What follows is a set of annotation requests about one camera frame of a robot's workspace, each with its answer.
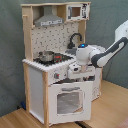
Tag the grey toy sink basin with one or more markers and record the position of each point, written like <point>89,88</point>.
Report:
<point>71,51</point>

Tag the toy microwave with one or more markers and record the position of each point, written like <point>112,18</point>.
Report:
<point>78,11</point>

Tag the wooden toy kitchen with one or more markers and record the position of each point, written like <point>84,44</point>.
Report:
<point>38,77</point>

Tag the black toy stovetop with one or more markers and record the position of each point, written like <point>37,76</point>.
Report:
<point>57,58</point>

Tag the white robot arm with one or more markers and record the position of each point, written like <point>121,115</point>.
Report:
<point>97,55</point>

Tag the silver toy pot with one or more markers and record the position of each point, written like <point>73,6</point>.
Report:
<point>46,56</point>

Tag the white oven door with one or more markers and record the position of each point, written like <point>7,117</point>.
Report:
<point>70,102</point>

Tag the grey range hood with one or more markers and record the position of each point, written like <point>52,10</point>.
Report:
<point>48,18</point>

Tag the black toy faucet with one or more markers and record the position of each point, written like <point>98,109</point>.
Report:
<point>74,39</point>

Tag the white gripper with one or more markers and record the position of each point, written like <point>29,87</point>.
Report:
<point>76,71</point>

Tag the red oven knob left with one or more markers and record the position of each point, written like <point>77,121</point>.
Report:
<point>56,75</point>

